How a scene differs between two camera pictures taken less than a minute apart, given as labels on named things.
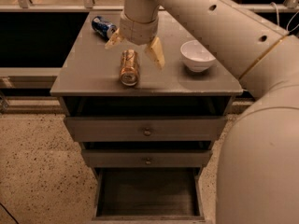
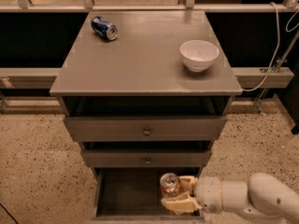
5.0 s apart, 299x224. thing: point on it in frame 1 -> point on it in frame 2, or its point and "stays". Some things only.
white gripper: (138, 31) -> (207, 191)
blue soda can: (103, 27) stays
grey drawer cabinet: (148, 133) stays
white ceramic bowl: (196, 56) stays
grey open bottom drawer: (148, 194) stays
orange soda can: (129, 67) -> (169, 185)
